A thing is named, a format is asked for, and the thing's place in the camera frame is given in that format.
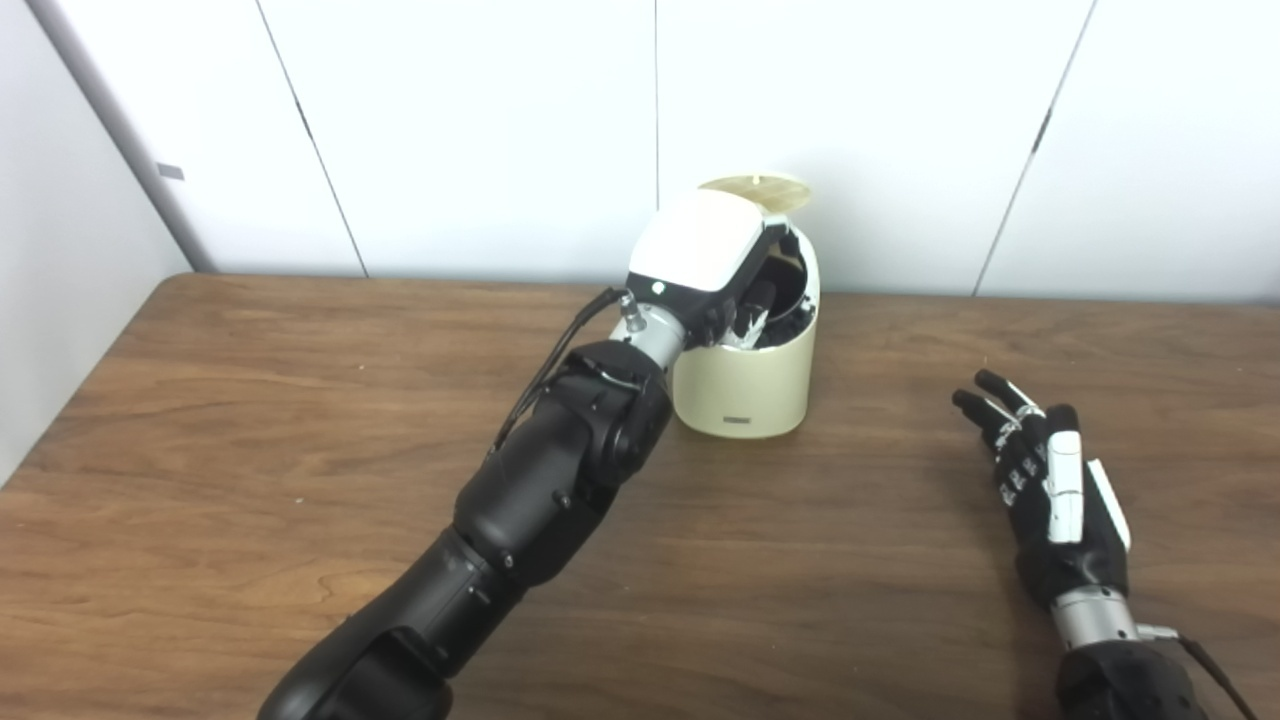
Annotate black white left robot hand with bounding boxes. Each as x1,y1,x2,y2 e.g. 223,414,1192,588
625,188,801,351

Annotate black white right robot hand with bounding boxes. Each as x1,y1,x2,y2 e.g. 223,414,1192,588
952,369,1133,611

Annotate cream-colored lidded bin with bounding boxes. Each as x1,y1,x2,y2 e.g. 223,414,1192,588
672,172,821,439

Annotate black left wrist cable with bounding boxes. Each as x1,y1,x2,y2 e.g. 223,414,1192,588
490,287,646,456

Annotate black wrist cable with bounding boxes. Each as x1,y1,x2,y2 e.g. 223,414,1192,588
1135,622,1261,720
490,287,646,456

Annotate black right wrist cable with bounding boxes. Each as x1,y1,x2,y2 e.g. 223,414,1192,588
1135,622,1261,720

